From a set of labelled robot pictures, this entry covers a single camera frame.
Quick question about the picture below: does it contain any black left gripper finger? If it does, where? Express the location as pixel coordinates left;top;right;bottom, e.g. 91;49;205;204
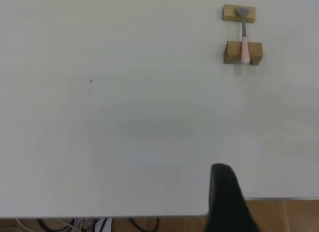
203;163;261;232

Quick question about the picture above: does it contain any pink handled grey spoon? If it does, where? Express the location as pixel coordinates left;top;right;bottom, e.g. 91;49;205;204
235;7;250;64

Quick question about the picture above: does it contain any arched wooden block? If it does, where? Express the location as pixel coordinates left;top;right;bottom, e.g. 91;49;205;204
223;40;264;66

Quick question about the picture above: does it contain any rectangular wooden block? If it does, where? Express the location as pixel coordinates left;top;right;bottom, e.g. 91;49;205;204
222;4;257;24

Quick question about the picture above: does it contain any black cable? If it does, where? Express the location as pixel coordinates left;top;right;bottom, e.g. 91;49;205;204
36;218;75;232
128;218;160;232

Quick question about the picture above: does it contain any white cable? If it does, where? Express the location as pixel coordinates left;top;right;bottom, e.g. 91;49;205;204
15;218;34;232

